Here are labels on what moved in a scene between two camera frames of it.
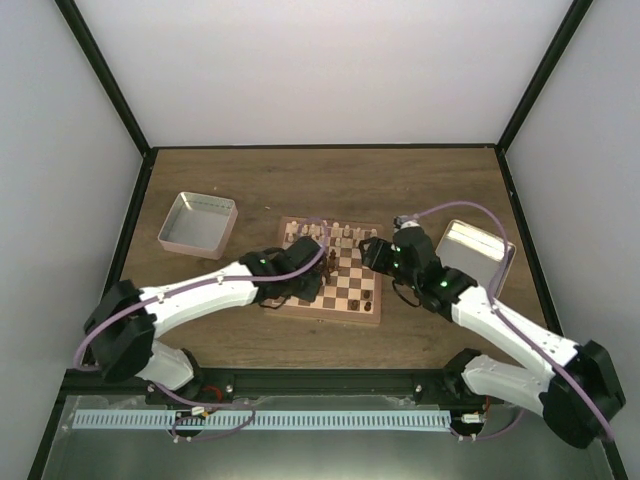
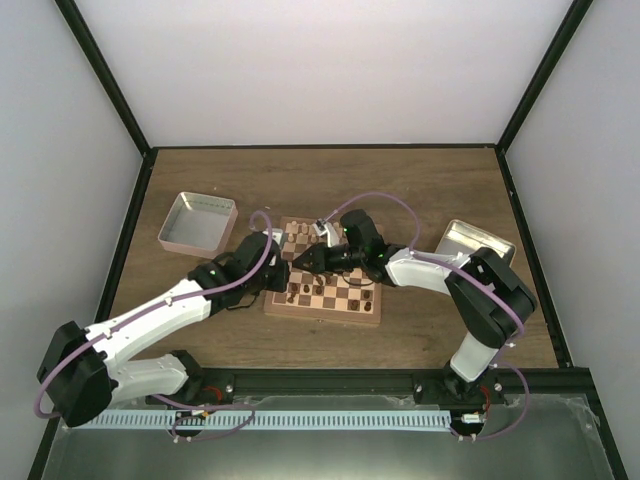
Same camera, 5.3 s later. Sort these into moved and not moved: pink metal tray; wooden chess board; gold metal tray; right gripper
Moved: right gripper
Not moved: wooden chess board; pink metal tray; gold metal tray
